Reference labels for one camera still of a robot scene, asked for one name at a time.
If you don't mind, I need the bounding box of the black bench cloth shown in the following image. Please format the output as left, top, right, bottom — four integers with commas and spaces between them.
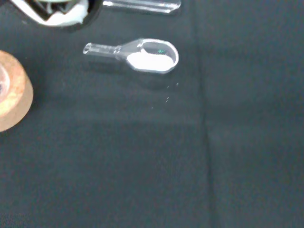
0, 0, 304, 228

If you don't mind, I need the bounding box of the round cork ring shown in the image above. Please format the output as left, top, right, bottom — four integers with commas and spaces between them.
0, 50, 34, 133

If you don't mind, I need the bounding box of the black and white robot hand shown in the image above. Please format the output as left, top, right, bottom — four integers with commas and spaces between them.
9, 0, 102, 32

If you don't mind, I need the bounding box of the clear test tube rack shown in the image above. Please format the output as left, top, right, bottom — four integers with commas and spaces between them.
102, 0, 182, 15

